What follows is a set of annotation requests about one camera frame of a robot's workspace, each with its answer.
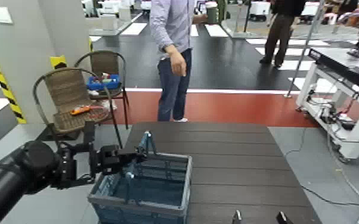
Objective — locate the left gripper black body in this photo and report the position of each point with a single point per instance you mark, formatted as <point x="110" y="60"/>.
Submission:
<point x="107" y="159"/>

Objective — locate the person in grey shirt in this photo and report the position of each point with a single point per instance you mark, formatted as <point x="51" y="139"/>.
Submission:
<point x="171" y="18"/>

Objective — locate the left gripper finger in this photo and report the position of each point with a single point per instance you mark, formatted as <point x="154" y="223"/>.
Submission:
<point x="134" y="155"/>
<point x="123" y="168"/>

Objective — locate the white delivery robot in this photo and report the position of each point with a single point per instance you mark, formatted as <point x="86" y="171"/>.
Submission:
<point x="312" y="8"/>
<point x="259" y="8"/>

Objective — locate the brown wicker chair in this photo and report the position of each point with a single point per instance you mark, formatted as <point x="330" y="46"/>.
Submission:
<point x="106" y="62"/>
<point x="70" y="94"/>

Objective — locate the white wall plate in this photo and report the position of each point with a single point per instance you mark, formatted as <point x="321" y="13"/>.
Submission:
<point x="2" y="14"/>

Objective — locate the person in dark clothes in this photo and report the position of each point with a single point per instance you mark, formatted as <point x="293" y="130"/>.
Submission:
<point x="281" y="28"/>

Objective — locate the slanted metal pole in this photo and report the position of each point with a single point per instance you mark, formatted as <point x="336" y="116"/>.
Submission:
<point x="304" y="50"/>

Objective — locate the long yellow-black hazard strip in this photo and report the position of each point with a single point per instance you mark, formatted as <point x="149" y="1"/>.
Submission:
<point x="7" y="92"/>

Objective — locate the dark green cup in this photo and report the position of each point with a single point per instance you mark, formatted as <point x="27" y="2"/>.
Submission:
<point x="212" y="15"/>

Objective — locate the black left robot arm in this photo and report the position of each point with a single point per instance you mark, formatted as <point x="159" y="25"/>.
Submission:
<point x="10" y="181"/>

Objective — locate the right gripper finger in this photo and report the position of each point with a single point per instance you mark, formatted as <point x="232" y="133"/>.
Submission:
<point x="237" y="218"/>
<point x="282" y="219"/>

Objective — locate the orange hand tool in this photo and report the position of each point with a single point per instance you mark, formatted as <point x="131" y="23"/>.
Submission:
<point x="81" y="110"/>

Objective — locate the short yellow-black hazard strip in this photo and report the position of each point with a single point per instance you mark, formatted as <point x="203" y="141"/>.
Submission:
<point x="59" y="62"/>

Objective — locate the blue plastic bin with items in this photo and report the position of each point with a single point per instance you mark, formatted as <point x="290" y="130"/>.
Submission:
<point x="104" y="84"/>

